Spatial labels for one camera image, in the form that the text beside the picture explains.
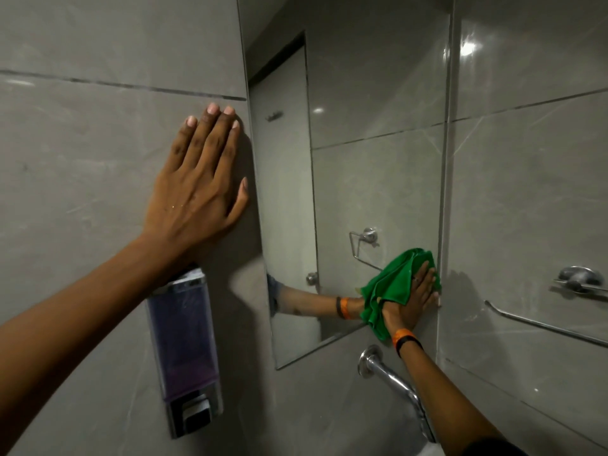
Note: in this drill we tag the person's right hand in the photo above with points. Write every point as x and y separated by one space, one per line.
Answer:
409 308

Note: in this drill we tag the person's left hand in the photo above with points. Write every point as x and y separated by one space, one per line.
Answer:
194 199

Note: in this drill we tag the person's left little finger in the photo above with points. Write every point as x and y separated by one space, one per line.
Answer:
180 144

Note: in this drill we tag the person's left middle finger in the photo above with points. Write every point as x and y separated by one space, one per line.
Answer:
219 140

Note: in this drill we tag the person's left thumb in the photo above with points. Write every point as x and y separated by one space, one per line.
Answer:
237 204

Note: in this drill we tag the person's right fingers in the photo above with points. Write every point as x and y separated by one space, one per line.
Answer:
425 284

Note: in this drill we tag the green cleaning cloth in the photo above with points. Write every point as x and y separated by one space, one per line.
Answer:
387 284

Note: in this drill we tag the person's right forearm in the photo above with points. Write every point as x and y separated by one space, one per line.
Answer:
441 394

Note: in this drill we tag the person's left forearm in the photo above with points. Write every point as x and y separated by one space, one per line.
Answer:
71 337

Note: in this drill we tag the orange wristband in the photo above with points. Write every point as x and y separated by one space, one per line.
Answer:
403 335

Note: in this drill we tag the black wristband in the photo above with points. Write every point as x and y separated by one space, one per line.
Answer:
408 344

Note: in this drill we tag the chrome tap spout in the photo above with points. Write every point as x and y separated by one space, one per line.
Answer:
389 379

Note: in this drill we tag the black sleeve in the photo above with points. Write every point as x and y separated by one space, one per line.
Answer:
491 448

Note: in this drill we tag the chrome towel rail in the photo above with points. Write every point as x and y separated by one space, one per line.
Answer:
541 323

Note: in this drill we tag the wall-mounted soap dispenser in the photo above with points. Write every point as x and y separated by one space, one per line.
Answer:
183 346

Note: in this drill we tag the chrome wall hook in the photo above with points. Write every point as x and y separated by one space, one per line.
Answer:
579 277

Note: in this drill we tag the frameless wall mirror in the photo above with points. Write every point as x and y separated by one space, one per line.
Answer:
370 99

